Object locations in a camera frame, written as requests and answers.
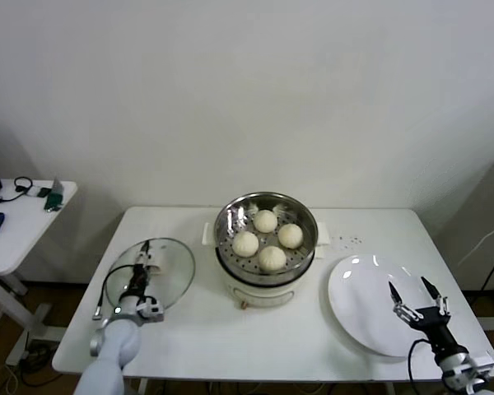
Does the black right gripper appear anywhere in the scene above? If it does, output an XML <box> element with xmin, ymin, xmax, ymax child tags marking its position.
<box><xmin>388</xmin><ymin>276</ymin><xmax>462</xmax><ymax>359</ymax></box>

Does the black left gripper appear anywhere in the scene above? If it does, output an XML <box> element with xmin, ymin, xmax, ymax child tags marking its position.
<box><xmin>126</xmin><ymin>239</ymin><xmax>156</xmax><ymax>299</ymax></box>

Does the glass lid with cream handle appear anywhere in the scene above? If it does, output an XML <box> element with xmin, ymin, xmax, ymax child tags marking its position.
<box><xmin>104</xmin><ymin>237</ymin><xmax>196</xmax><ymax>313</ymax></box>

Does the white steamed baozi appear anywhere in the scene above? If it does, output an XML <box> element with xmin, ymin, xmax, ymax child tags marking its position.
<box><xmin>253</xmin><ymin>209</ymin><xmax>279</xmax><ymax>234</ymax></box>
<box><xmin>231</xmin><ymin>230</ymin><xmax>259</xmax><ymax>257</ymax></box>
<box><xmin>277</xmin><ymin>223</ymin><xmax>305</xmax><ymax>249</ymax></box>
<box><xmin>257</xmin><ymin>245</ymin><xmax>287</xmax><ymax>272</ymax></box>

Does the perforated steel steamer basket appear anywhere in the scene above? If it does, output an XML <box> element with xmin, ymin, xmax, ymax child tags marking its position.
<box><xmin>212</xmin><ymin>191</ymin><xmax>319</xmax><ymax>286</ymax></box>

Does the white round plate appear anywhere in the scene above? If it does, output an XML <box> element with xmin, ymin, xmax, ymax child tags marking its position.
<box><xmin>327</xmin><ymin>253</ymin><xmax>437</xmax><ymax>358</ymax></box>

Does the green circuit board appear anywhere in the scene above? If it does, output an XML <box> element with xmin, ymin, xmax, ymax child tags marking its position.
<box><xmin>44</xmin><ymin>177</ymin><xmax>63</xmax><ymax>214</ymax></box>

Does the white electric cooking pot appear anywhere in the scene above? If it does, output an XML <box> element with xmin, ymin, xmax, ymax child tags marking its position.
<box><xmin>200</xmin><ymin>220</ymin><xmax>333</xmax><ymax>310</ymax></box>

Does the white side table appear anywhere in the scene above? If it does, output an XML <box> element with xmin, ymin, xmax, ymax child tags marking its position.
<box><xmin>0</xmin><ymin>179</ymin><xmax>78</xmax><ymax>367</ymax></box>

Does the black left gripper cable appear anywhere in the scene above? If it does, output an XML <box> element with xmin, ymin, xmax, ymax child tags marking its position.
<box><xmin>91</xmin><ymin>263</ymin><xmax>135</xmax><ymax>322</ymax></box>

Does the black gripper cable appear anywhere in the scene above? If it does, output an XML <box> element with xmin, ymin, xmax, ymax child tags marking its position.
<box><xmin>91</xmin><ymin>263</ymin><xmax>135</xmax><ymax>322</ymax></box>
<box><xmin>407</xmin><ymin>337</ymin><xmax>434</xmax><ymax>395</ymax></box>

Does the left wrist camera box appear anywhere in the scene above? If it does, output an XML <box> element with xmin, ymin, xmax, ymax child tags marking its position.
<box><xmin>136</xmin><ymin>295</ymin><xmax>166</xmax><ymax>324</ymax></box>

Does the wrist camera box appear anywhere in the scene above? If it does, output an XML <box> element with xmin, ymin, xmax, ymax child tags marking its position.
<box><xmin>448</xmin><ymin>351</ymin><xmax>494</xmax><ymax>392</ymax></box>
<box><xmin>136</xmin><ymin>295</ymin><xmax>166</xmax><ymax>324</ymax></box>

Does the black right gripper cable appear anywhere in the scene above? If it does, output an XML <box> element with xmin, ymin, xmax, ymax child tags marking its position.
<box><xmin>407</xmin><ymin>337</ymin><xmax>434</xmax><ymax>395</ymax></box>

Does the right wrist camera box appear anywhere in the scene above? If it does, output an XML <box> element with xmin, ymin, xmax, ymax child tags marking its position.
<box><xmin>448</xmin><ymin>351</ymin><xmax>494</xmax><ymax>392</ymax></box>

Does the white wall cable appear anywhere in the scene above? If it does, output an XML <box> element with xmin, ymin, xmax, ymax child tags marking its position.
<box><xmin>456</xmin><ymin>213</ymin><xmax>494</xmax><ymax>267</ymax></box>

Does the black looped cable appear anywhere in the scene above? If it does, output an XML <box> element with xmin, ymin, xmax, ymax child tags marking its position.
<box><xmin>0</xmin><ymin>176</ymin><xmax>35</xmax><ymax>203</ymax></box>

